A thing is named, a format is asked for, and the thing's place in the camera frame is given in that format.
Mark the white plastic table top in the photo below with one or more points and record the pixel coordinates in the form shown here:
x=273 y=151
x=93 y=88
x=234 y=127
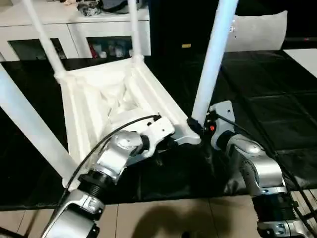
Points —
x=81 y=111

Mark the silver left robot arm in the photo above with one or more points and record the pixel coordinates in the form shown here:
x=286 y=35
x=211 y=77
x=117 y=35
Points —
x=116 y=153

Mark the black work mat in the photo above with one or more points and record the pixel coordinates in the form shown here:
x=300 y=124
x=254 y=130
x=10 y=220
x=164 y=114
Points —
x=260 y=81

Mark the grey cushion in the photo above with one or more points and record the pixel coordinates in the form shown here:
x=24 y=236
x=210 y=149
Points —
x=260 y=32

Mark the black furniture with yellow label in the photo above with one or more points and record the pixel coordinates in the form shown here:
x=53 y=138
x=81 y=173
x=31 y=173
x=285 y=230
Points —
x=173 y=24

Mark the white flat board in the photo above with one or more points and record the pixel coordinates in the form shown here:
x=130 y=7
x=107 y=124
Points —
x=302 y=59

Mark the black television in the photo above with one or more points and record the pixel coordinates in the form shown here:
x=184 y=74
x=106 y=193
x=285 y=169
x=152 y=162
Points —
x=301 y=42

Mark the white glass-door cabinet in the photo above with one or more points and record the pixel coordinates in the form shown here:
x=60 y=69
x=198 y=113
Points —
x=74 y=32

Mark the grey round cooker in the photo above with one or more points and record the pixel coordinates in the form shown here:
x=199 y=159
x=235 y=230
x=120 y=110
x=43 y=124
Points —
x=116 y=5

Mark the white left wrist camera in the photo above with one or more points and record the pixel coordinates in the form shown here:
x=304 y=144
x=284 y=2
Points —
x=158 y=129

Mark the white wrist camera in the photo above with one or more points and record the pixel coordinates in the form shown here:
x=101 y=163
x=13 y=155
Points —
x=223 y=111
x=158 y=129

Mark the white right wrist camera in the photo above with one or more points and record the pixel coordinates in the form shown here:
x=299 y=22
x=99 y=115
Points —
x=223 y=111

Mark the black metal frame bar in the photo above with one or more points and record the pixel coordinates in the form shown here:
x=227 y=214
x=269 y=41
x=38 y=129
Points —
x=308 y=215

